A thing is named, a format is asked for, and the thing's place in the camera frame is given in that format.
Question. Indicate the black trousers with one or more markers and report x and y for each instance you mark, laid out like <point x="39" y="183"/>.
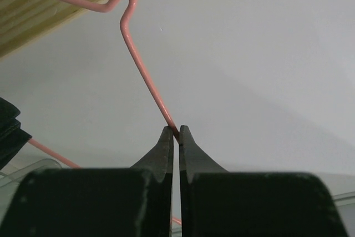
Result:
<point x="13" y="138"/>

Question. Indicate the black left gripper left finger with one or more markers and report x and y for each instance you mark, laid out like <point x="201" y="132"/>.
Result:
<point x="133" y="201"/>

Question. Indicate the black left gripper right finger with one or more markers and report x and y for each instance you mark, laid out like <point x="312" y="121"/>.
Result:
<point x="216" y="202"/>

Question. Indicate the pink wire hanger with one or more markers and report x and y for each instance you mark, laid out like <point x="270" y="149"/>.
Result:
<point x="45" y="82"/>

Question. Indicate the wooden clothes rack frame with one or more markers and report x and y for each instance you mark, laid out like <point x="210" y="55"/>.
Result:
<point x="41" y="6"/>

